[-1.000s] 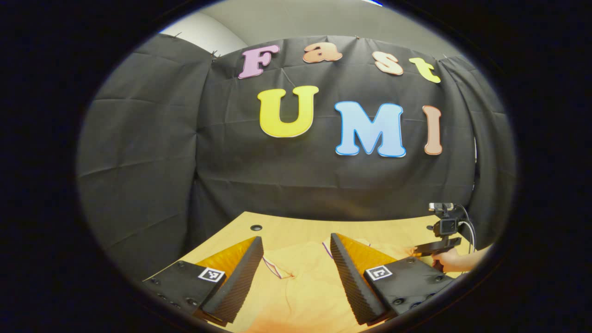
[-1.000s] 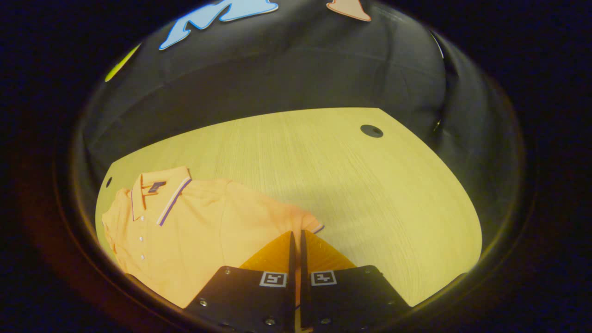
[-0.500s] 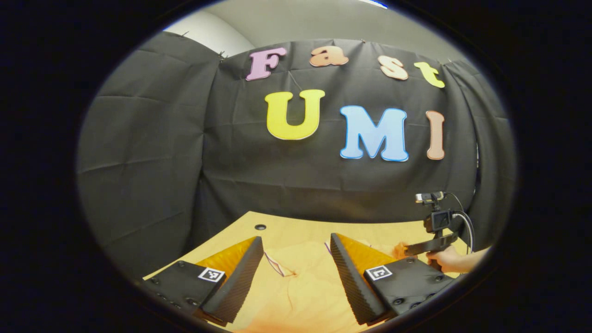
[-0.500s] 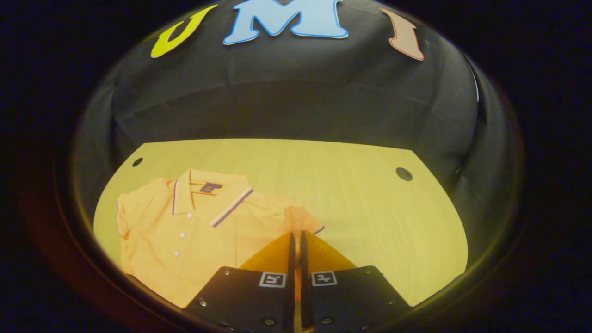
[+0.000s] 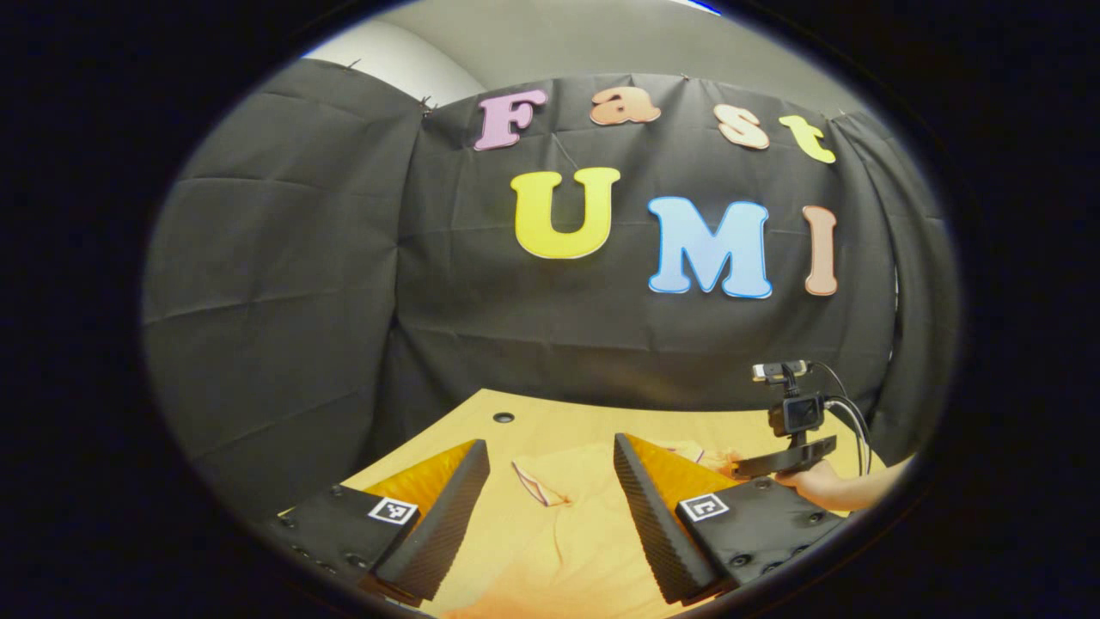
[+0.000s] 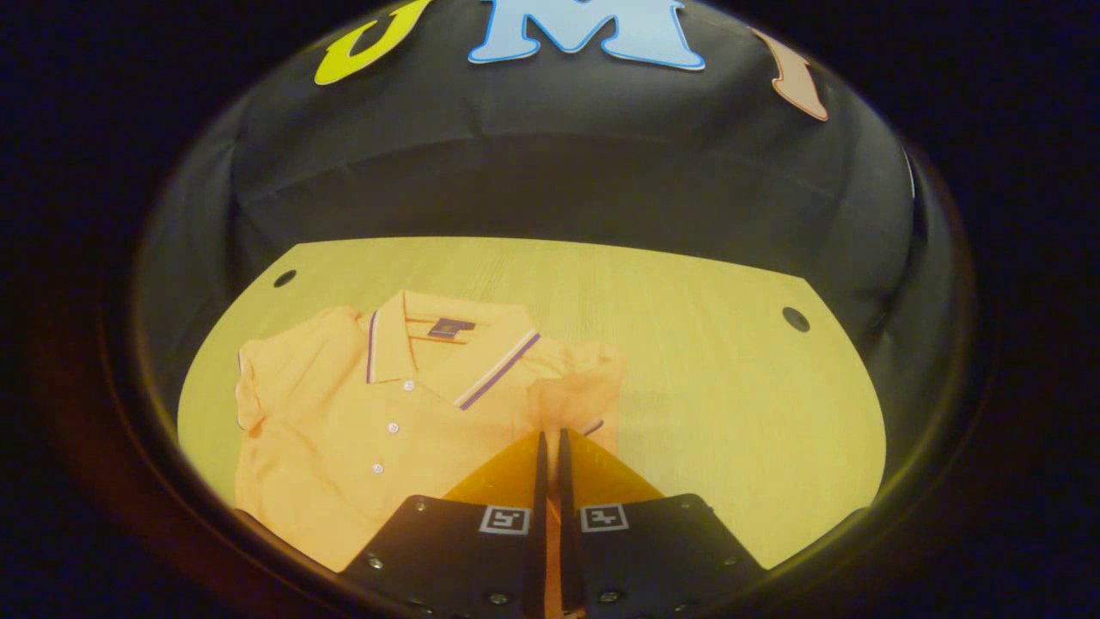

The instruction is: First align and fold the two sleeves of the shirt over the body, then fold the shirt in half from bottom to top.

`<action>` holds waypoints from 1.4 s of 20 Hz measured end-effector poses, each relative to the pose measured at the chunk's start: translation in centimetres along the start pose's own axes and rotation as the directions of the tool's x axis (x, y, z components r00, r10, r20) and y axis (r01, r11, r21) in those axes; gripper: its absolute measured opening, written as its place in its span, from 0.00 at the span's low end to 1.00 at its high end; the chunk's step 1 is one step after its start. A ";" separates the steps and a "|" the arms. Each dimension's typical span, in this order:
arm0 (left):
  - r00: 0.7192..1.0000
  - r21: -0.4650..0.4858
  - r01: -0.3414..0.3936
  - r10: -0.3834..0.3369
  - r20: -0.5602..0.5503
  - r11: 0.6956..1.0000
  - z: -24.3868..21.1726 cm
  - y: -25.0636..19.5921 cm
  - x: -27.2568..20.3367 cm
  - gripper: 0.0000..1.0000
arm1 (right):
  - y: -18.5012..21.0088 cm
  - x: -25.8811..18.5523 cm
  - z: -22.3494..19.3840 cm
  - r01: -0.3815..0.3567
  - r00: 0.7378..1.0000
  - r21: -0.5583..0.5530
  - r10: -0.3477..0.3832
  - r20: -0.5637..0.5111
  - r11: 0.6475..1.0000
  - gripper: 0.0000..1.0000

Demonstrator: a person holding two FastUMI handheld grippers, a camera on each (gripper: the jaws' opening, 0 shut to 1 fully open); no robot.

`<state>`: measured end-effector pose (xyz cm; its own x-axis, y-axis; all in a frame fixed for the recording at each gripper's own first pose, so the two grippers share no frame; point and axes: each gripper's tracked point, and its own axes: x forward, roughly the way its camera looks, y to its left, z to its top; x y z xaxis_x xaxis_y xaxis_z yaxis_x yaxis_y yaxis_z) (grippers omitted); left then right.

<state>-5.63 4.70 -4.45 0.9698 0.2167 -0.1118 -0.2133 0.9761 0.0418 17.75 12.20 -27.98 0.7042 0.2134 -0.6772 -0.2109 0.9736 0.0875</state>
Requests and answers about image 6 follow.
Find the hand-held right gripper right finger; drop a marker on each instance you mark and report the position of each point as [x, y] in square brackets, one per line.
[640, 559]

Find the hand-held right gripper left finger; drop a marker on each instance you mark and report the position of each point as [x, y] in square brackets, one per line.
[468, 559]

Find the black backdrop cloth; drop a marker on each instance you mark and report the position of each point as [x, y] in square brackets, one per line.
[559, 172]

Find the orange collared T-shirt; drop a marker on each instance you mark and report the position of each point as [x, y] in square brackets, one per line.
[344, 430]

